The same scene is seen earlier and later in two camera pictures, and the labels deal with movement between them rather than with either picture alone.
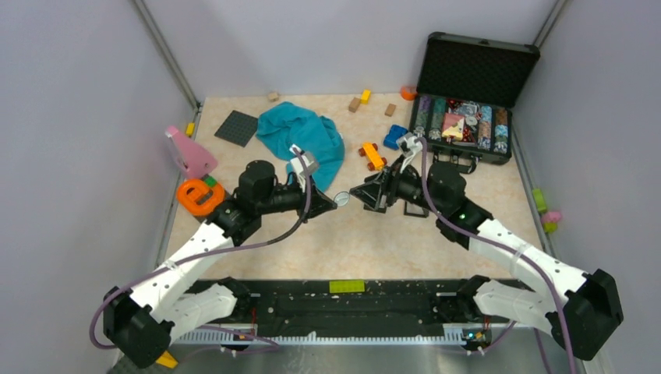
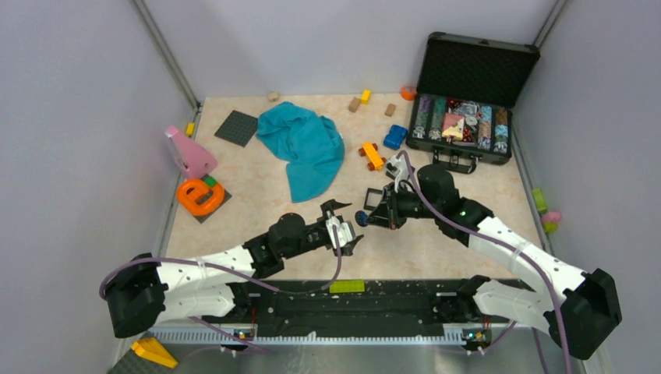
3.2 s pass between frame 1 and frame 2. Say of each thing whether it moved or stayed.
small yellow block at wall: stayed
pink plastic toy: stayed
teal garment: stayed
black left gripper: moved
